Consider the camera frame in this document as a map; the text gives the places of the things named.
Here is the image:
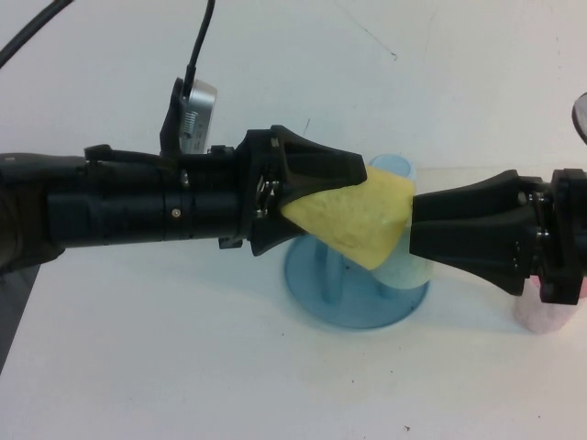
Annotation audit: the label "yellow plastic cup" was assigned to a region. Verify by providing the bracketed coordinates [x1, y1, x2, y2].
[280, 165, 414, 271]

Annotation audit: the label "pink plastic cup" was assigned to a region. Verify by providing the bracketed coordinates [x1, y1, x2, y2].
[512, 273, 587, 334]

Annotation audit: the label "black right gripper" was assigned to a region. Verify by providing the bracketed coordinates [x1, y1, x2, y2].
[407, 167, 587, 306]

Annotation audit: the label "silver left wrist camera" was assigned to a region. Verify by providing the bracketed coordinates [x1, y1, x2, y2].
[159, 77, 217, 157]

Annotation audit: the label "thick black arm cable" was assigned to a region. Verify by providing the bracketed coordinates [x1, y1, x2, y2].
[0, 0, 74, 68]

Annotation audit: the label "light blue plastic cup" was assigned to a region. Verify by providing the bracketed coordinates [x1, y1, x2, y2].
[366, 154, 419, 189]

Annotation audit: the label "pale green plastic cup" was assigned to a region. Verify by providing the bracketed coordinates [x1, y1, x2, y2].
[371, 228, 435, 292]

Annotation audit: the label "blue cup stand white caps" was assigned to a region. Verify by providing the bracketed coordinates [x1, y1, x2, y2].
[283, 233, 431, 331]

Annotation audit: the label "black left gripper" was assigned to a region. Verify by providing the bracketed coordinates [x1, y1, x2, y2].
[183, 124, 369, 259]

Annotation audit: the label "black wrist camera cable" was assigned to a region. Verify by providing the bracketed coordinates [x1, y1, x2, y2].
[184, 0, 217, 98]

